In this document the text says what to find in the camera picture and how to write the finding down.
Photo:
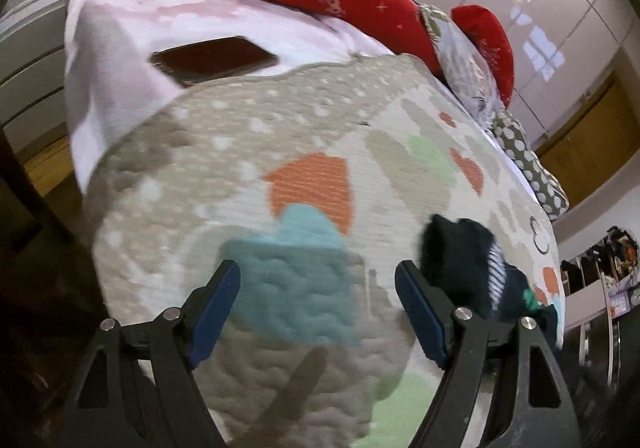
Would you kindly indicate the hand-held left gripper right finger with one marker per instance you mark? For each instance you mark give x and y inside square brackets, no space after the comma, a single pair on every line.
[419,309]

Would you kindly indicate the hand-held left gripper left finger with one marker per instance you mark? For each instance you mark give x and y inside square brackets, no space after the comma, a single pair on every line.
[212,310]

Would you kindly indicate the black and white sock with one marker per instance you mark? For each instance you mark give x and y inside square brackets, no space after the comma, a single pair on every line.
[467,268]

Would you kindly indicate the heart patterned quilt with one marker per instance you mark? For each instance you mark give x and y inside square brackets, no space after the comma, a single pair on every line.
[280,208]

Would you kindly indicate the polka dot pillow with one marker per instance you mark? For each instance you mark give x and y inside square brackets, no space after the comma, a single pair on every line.
[530,163]

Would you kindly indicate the cluttered shelf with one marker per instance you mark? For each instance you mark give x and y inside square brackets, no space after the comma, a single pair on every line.
[602,273]

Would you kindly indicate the wooden door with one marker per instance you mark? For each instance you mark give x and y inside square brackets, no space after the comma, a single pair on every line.
[587,148]

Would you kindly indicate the grey floral pillow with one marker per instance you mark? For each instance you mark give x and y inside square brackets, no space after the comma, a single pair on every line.
[462,63]

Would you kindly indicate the black smartphone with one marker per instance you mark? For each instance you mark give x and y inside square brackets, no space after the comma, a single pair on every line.
[212,59]

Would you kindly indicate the small red pillow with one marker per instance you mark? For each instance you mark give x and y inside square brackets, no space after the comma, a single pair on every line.
[487,46]

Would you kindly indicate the pink fleece blanket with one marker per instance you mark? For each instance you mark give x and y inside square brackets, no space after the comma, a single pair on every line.
[130,48]

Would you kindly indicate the white wardrobe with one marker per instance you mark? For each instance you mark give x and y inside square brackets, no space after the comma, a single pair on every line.
[505,3]

